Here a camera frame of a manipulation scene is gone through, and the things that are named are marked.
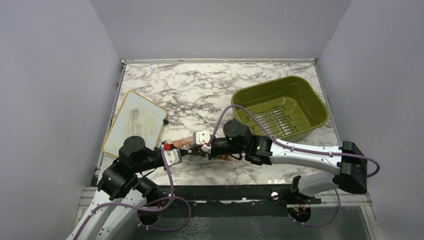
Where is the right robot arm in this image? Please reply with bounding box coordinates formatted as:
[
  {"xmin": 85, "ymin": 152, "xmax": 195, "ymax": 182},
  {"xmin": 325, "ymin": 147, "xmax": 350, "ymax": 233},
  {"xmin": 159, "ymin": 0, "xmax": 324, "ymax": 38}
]
[{"xmin": 202, "ymin": 119, "xmax": 368, "ymax": 204}]

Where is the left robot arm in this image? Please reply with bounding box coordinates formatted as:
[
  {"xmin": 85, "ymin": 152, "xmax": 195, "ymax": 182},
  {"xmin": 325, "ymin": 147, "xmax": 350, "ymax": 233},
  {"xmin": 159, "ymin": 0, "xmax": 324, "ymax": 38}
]
[{"xmin": 68, "ymin": 136, "xmax": 182, "ymax": 240}]

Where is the white cutting board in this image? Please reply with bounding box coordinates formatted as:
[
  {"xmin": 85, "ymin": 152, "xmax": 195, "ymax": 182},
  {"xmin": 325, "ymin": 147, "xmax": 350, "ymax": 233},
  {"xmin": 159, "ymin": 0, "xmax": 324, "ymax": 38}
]
[{"xmin": 101, "ymin": 90, "xmax": 168, "ymax": 158}]

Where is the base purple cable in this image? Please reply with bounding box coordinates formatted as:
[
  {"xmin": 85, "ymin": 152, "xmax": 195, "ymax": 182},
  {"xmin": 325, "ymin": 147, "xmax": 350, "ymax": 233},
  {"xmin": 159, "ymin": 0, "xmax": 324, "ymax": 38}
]
[
  {"xmin": 287, "ymin": 188, "xmax": 342, "ymax": 230},
  {"xmin": 136, "ymin": 194, "xmax": 192, "ymax": 232}
]

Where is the clear zip top bag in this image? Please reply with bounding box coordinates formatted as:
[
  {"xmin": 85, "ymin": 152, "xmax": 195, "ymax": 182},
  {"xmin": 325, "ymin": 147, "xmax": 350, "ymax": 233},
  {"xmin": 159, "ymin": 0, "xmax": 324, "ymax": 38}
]
[{"xmin": 179, "ymin": 145, "xmax": 244, "ymax": 164}]

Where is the black base frame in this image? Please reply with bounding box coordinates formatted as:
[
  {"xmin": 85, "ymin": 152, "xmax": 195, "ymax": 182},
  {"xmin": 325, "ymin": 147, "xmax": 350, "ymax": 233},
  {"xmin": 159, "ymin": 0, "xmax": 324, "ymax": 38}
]
[{"xmin": 136, "ymin": 183, "xmax": 321, "ymax": 223}]

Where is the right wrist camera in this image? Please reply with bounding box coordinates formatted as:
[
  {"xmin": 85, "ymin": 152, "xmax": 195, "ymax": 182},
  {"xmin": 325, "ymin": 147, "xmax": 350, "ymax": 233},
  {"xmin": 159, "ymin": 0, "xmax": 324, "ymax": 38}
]
[{"xmin": 193, "ymin": 131, "xmax": 212, "ymax": 154}]

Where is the olive green plastic bin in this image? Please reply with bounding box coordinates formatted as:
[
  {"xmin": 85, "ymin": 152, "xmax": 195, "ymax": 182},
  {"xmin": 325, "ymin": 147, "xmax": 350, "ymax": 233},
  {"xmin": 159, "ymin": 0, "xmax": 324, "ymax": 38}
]
[{"xmin": 231, "ymin": 76, "xmax": 329, "ymax": 142}]

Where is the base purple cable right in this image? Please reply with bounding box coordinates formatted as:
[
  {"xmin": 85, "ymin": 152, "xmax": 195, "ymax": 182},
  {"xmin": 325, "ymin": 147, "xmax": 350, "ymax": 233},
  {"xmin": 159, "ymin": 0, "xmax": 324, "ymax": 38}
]
[{"xmin": 287, "ymin": 188, "xmax": 342, "ymax": 230}]

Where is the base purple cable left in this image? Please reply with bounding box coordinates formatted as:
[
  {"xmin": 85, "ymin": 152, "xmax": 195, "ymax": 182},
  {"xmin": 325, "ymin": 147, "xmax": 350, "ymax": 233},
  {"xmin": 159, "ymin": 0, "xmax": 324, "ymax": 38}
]
[{"xmin": 136, "ymin": 194, "xmax": 192, "ymax": 232}]

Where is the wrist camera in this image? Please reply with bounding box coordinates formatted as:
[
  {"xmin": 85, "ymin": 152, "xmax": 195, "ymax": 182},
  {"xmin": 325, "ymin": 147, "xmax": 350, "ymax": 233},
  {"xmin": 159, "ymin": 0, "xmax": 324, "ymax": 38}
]
[
  {"xmin": 162, "ymin": 143, "xmax": 183, "ymax": 167},
  {"xmin": 193, "ymin": 131, "xmax": 212, "ymax": 154}
]

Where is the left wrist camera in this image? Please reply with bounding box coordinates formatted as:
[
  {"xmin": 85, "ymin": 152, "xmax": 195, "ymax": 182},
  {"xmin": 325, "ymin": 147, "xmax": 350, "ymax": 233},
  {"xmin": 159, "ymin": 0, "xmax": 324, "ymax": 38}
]
[{"xmin": 162, "ymin": 143, "xmax": 183, "ymax": 167}]

